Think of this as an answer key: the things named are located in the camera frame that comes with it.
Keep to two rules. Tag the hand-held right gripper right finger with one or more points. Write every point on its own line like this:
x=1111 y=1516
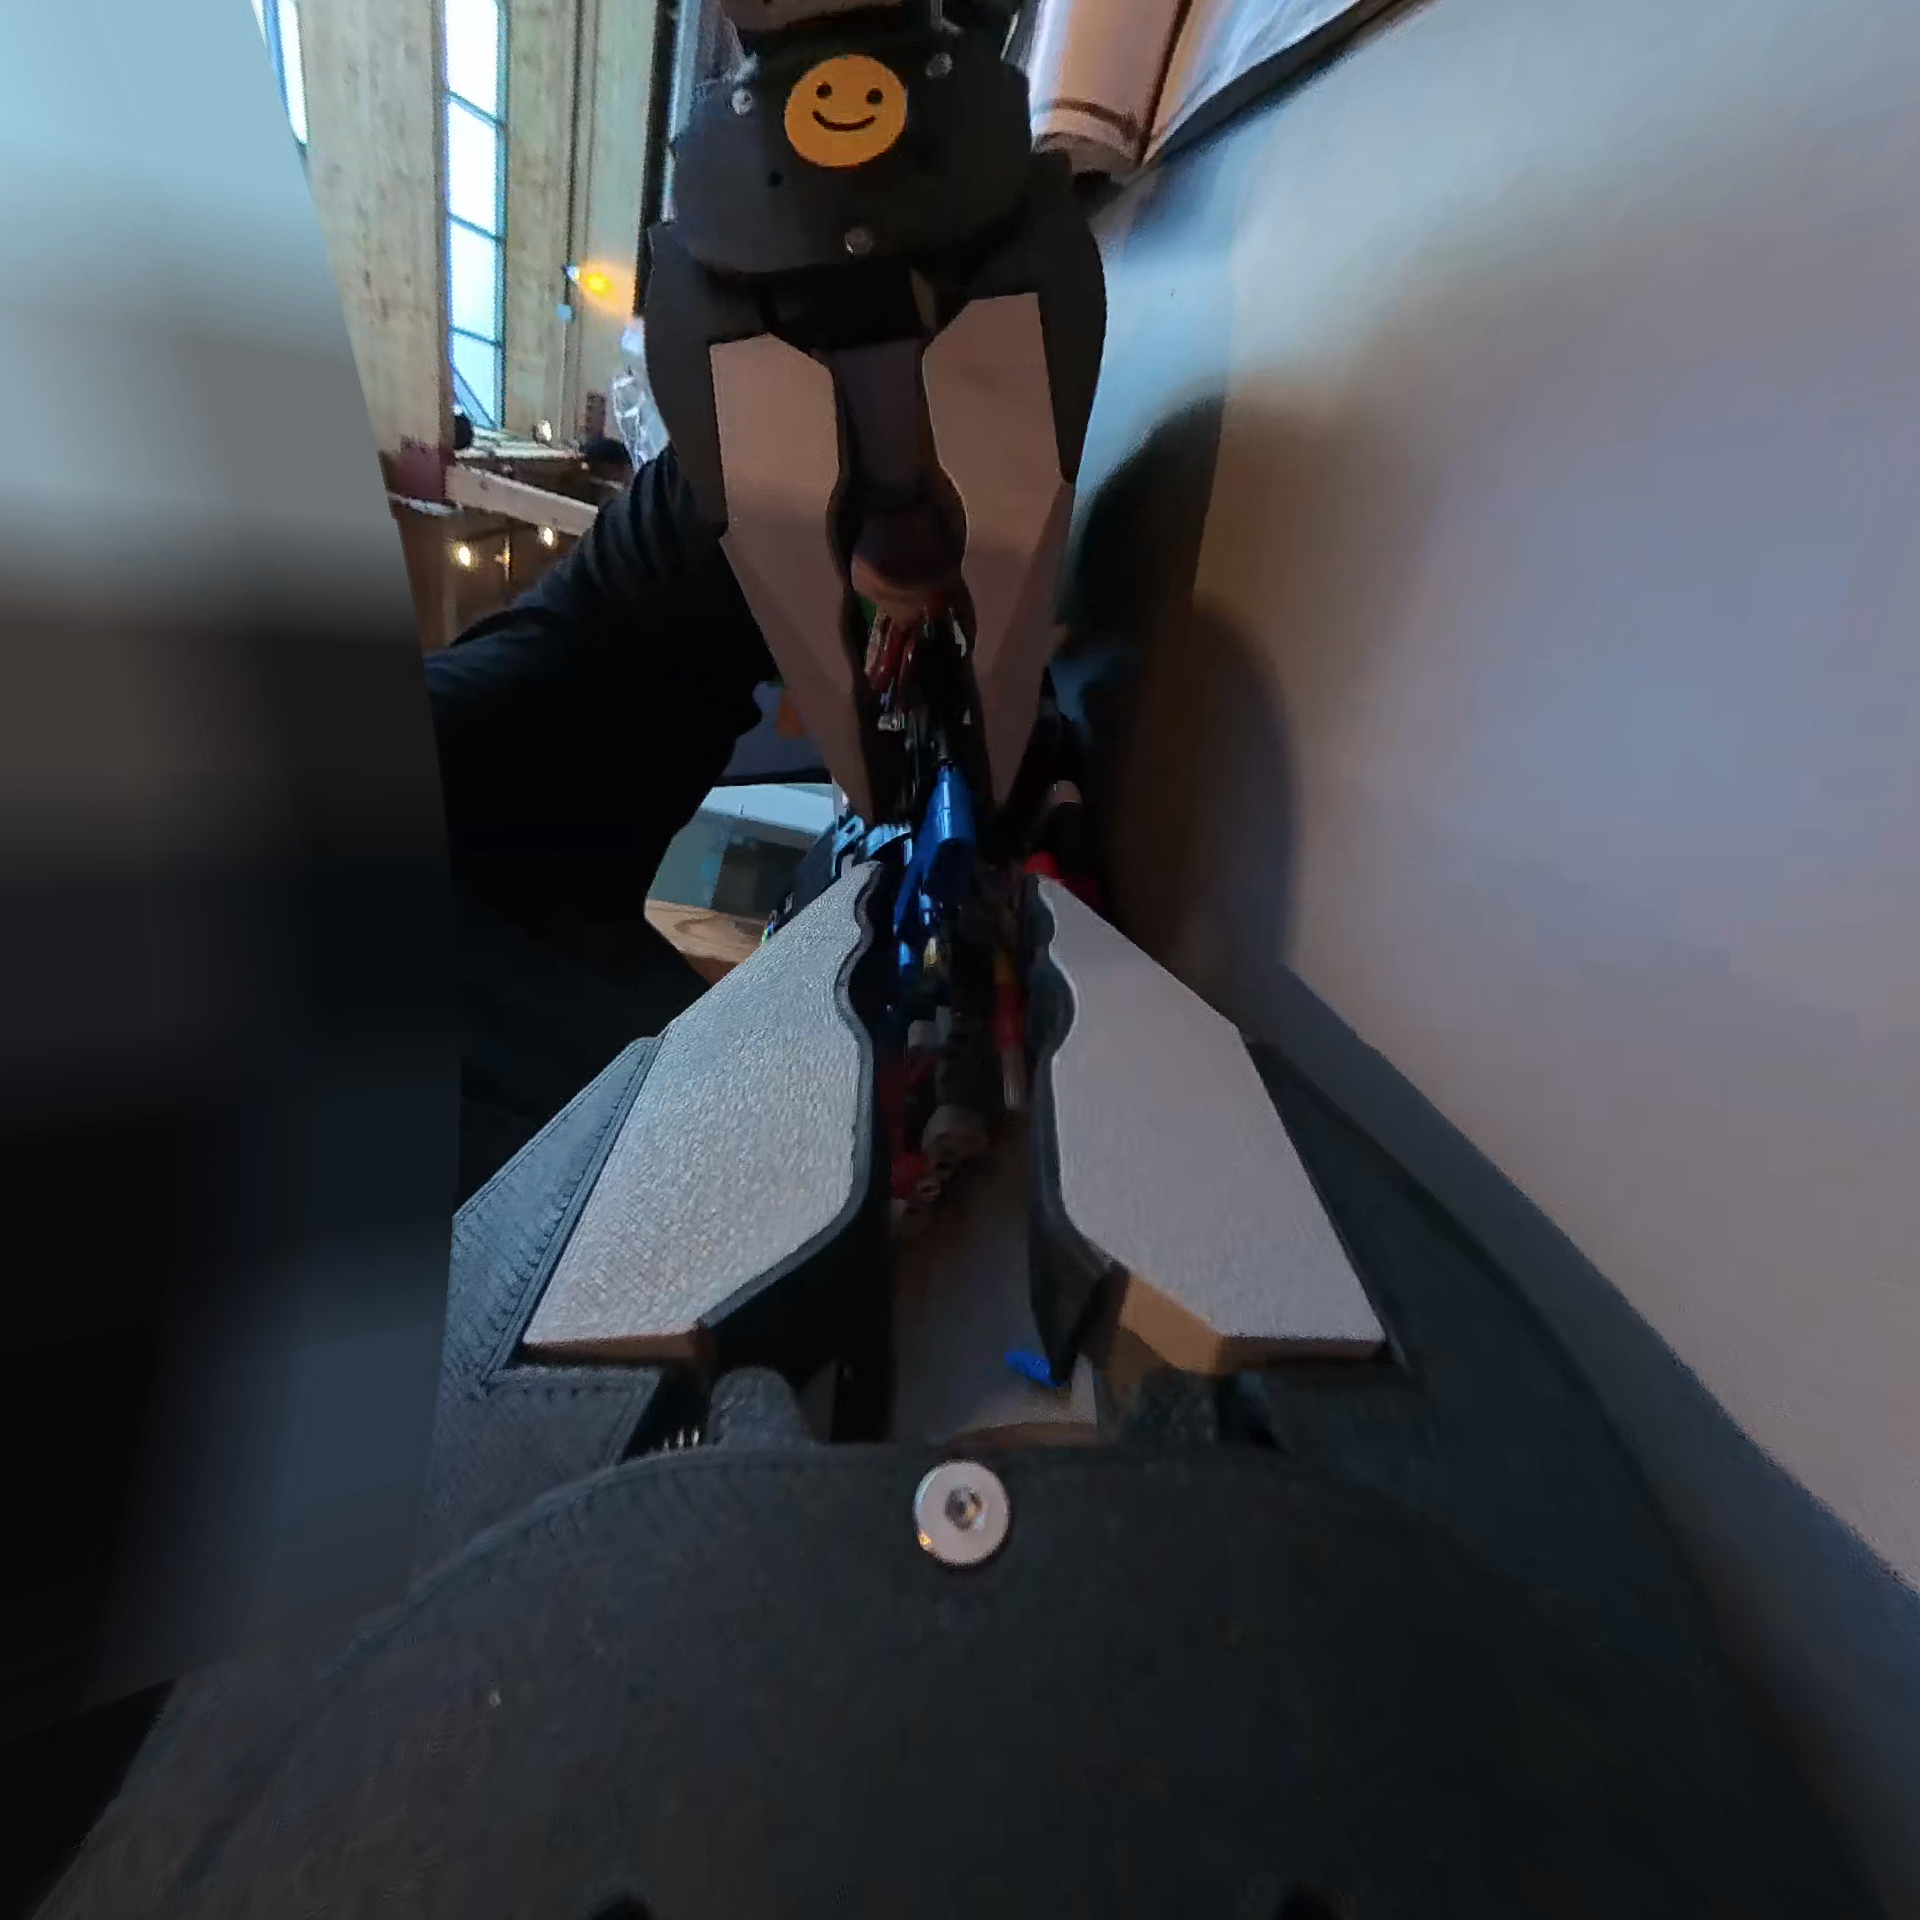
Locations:
x=1201 y=1185

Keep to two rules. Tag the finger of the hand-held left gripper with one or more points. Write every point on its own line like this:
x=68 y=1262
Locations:
x=780 y=524
x=1004 y=495

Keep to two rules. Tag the tall window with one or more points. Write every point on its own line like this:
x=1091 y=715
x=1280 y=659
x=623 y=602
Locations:
x=284 y=74
x=472 y=194

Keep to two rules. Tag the toy brick car model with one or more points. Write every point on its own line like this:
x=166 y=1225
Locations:
x=938 y=855

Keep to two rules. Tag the blue toy pin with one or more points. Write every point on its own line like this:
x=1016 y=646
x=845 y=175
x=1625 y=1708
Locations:
x=1029 y=1364

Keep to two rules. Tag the wooden side table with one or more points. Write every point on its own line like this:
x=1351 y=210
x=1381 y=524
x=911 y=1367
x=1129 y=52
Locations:
x=698 y=931

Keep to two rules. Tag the instruction booklet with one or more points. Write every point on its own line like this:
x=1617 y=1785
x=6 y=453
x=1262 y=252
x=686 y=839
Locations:
x=1140 y=91

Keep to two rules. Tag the person's left forearm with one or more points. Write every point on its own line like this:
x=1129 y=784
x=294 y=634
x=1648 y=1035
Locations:
x=600 y=674

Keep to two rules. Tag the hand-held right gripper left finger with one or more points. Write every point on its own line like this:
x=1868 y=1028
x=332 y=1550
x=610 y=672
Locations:
x=734 y=1155

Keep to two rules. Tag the glowing wall lamp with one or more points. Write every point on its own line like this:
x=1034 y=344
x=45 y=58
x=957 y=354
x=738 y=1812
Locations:
x=593 y=278

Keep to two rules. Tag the grey desk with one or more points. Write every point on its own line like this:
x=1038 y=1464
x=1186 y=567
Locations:
x=1500 y=750

